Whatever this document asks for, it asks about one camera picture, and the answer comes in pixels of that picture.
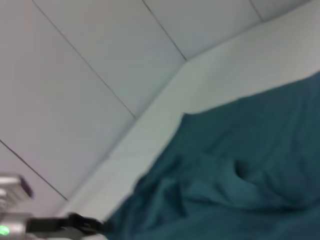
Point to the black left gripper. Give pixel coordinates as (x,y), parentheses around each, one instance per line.
(47,223)

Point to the teal t-shirt with cream print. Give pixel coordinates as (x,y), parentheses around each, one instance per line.
(225,175)

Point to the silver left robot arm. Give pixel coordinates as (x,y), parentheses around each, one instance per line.
(12,207)

